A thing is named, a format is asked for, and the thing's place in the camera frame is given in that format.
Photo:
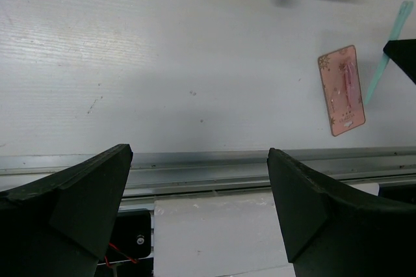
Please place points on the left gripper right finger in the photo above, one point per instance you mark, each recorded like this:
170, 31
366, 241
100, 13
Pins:
332, 229

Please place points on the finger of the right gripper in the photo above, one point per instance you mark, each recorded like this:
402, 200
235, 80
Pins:
403, 54

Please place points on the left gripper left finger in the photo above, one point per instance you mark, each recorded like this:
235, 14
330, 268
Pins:
61, 225

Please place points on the teal makeup spatula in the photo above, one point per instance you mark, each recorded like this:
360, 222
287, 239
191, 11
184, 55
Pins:
404, 11

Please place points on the pink makeup packet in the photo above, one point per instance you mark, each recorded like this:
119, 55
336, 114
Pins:
342, 90

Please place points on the white foil-taped cover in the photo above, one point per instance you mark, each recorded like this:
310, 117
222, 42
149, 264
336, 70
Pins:
227, 235

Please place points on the aluminium rail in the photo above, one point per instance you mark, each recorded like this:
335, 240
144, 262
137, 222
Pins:
153, 174

